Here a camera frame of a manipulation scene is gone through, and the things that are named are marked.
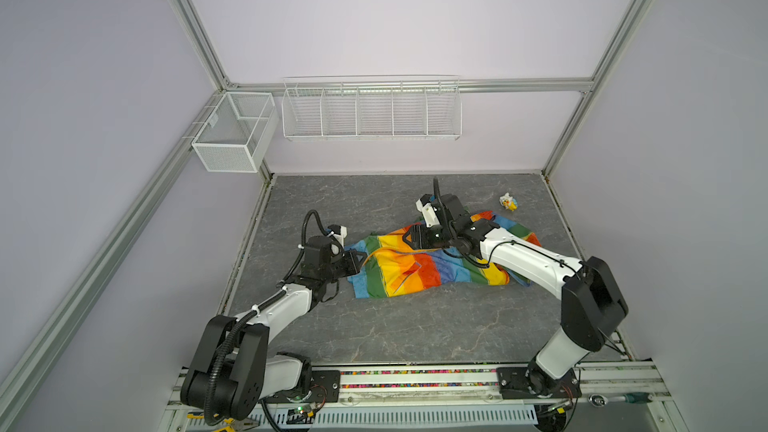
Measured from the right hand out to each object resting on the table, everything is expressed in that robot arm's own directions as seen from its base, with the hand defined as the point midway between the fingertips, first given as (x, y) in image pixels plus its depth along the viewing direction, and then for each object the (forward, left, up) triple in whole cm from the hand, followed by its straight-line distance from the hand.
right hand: (410, 239), depth 85 cm
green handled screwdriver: (-37, -53, -13) cm, 66 cm away
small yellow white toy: (+23, -37, -12) cm, 45 cm away
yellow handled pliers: (-42, +42, -12) cm, 61 cm away
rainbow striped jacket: (-3, +4, -11) cm, 12 cm away
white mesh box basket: (+37, +59, +11) cm, 70 cm away
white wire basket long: (+41, +12, +17) cm, 46 cm away
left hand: (-3, +12, -5) cm, 14 cm away
